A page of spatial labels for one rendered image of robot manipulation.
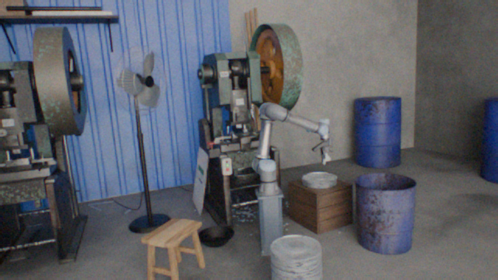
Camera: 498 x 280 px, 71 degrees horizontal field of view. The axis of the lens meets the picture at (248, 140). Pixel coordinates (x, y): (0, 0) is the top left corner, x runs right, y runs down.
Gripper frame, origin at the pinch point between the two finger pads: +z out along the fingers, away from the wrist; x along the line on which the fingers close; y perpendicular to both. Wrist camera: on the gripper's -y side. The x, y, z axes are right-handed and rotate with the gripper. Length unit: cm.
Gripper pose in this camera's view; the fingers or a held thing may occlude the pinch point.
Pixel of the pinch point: (323, 162)
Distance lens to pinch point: 289.6
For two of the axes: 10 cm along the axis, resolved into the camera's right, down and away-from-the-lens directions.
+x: -0.7, -1.9, 9.8
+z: 0.7, 9.8, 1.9
